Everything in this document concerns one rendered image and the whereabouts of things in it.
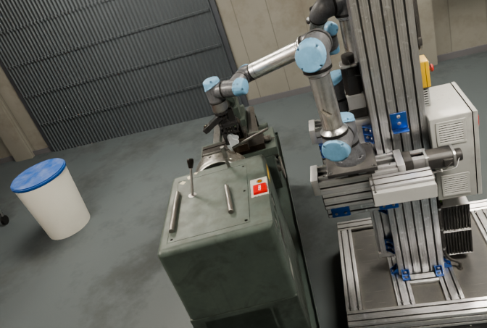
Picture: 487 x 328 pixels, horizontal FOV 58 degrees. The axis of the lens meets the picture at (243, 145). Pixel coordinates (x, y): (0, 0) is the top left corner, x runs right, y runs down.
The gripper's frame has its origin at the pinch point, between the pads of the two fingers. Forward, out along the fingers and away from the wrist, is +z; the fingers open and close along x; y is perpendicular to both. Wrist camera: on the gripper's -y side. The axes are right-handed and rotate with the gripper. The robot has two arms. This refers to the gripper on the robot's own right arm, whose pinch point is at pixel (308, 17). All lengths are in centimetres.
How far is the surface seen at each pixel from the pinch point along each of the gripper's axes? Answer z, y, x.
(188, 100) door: 302, 115, -103
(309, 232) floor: -4, 151, -62
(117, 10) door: 317, -26, -125
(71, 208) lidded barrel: 135, 98, -252
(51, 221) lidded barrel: 129, 96, -272
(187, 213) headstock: -108, 17, -113
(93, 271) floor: 59, 126, -240
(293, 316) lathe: -136, 72, -94
